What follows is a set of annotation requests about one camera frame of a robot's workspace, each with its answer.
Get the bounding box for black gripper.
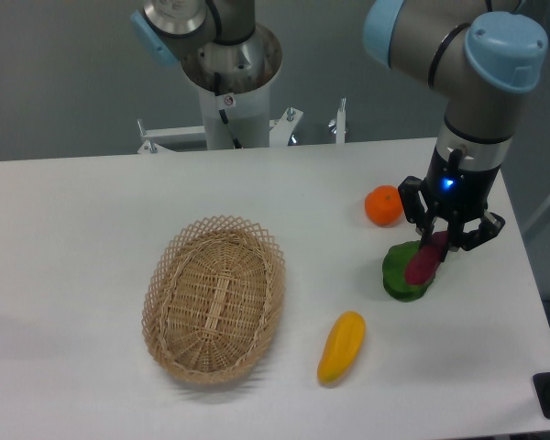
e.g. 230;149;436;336
398;148;505;262

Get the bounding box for purple red sweet potato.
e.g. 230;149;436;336
404;231;448;286

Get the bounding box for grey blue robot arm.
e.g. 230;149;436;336
131;1;548;256

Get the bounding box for woven wicker basket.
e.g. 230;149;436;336
141;215;286;386

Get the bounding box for orange tangerine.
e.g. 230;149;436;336
364;185;403;226

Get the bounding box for green pumpkin toy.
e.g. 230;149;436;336
381;241;435;303

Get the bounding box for yellow squash toy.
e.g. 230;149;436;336
317;311;366;385

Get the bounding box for white metal base frame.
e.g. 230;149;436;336
137;97;348;154

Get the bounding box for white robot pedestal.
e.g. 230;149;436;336
178;25;284;150

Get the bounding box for black cable on pedestal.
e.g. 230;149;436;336
212;71;244;150

